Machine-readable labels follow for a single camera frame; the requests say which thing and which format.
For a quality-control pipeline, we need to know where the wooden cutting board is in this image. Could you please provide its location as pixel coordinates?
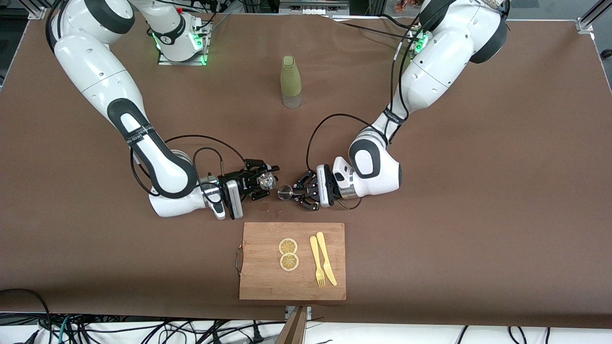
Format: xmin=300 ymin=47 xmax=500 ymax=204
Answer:
xmin=235 ymin=222 xmax=347 ymax=301

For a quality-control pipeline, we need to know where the small metal bracket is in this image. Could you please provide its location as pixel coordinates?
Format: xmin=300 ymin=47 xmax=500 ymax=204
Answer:
xmin=285 ymin=306 xmax=313 ymax=322

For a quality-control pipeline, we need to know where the black cable on table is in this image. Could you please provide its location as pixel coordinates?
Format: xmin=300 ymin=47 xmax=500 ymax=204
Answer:
xmin=330 ymin=13 xmax=415 ymax=41

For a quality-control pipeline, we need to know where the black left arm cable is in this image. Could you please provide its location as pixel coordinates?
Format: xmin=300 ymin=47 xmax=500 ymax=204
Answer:
xmin=306 ymin=29 xmax=426 ymax=211

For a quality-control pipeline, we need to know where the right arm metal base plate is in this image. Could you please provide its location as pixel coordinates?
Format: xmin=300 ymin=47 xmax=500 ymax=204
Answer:
xmin=157 ymin=18 xmax=209 ymax=67

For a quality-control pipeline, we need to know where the teal cable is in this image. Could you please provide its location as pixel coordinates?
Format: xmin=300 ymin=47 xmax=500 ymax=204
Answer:
xmin=56 ymin=315 xmax=73 ymax=344

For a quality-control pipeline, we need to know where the yellow plastic fork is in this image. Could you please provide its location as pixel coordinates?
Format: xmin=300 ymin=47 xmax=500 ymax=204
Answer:
xmin=309 ymin=236 xmax=326 ymax=288

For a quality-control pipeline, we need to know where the yellow plastic knife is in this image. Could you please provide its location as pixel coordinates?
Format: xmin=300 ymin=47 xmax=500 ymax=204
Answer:
xmin=316 ymin=231 xmax=338 ymax=287

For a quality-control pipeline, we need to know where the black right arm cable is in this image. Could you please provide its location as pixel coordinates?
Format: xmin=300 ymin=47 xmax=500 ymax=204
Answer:
xmin=130 ymin=134 xmax=247 ymax=197

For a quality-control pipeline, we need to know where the green bottle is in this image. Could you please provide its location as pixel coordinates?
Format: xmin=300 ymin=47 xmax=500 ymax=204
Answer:
xmin=280 ymin=55 xmax=303 ymax=109

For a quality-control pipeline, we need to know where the aluminium frame profile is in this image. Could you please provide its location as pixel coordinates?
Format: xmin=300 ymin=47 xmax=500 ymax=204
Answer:
xmin=575 ymin=0 xmax=612 ymax=35

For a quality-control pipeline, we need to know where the brown wooden post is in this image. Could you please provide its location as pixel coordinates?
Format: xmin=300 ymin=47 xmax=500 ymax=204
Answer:
xmin=276 ymin=306 xmax=308 ymax=344

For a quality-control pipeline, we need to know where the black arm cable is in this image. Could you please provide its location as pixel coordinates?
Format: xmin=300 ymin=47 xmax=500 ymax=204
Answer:
xmin=130 ymin=134 xmax=247 ymax=197
xmin=306 ymin=29 xmax=426 ymax=211

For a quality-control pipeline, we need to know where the grey metal box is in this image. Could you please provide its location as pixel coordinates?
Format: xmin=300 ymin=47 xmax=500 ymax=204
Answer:
xmin=279 ymin=0 xmax=350 ymax=15

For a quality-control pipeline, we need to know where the brown table cover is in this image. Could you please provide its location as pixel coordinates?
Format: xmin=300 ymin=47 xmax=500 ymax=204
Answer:
xmin=0 ymin=9 xmax=612 ymax=330

